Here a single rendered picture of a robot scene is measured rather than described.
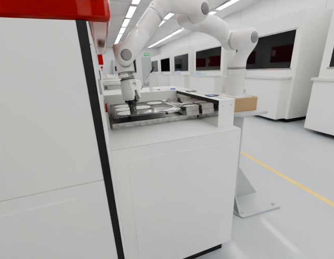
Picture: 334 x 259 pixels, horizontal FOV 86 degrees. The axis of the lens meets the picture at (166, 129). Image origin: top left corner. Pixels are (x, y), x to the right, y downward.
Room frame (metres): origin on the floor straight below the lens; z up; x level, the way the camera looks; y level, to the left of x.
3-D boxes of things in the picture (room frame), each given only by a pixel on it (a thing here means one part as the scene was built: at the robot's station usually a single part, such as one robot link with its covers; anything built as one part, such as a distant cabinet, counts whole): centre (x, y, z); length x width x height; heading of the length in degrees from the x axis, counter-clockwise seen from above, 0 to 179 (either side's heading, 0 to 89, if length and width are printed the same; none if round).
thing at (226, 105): (1.14, -0.22, 0.89); 0.55 x 0.09 x 0.14; 18
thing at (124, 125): (0.99, 0.05, 0.84); 0.50 x 0.02 x 0.03; 108
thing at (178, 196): (1.19, 0.07, 0.41); 0.96 x 0.64 x 0.82; 18
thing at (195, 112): (1.18, -0.10, 0.87); 0.36 x 0.08 x 0.03; 18
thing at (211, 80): (6.44, -1.71, 1.00); 1.80 x 1.08 x 2.00; 18
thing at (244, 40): (1.25, -0.51, 1.22); 0.19 x 0.12 x 0.24; 27
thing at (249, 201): (1.31, -0.60, 0.41); 0.51 x 0.44 x 0.82; 105
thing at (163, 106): (1.09, 0.15, 0.90); 0.34 x 0.34 x 0.01; 18
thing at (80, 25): (0.83, 0.30, 1.02); 0.81 x 0.03 x 0.40; 18
